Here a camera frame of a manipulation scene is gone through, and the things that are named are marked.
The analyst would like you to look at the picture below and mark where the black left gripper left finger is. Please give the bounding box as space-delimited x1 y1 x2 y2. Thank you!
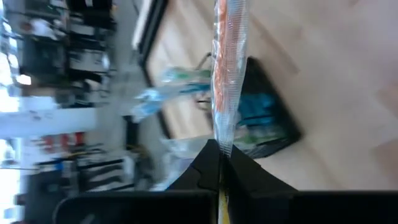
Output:
54 139 223 224

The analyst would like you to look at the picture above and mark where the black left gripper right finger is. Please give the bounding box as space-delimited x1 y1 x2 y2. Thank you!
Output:
222 144 398 224

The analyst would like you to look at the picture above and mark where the small teal mouthwash bottle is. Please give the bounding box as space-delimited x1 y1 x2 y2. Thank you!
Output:
238 108 276 127
238 92 277 110

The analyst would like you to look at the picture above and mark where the blue toothbrush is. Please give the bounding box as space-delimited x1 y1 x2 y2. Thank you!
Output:
132 81 213 121

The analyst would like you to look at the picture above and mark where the green toothbrush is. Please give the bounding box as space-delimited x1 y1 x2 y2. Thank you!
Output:
160 66 213 82

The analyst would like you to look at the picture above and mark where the orange toothbrush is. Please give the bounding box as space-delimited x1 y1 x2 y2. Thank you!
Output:
210 0 250 158

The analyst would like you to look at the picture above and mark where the red shelf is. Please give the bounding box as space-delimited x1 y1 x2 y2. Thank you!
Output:
42 132 86 149

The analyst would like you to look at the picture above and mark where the white pillar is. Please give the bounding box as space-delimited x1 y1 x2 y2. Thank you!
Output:
0 107 98 138

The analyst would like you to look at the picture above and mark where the black wire caddy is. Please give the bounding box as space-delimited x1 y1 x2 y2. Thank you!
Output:
195 55 303 160

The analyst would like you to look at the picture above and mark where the black metal table frame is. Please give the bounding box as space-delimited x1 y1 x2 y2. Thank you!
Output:
132 0 175 139

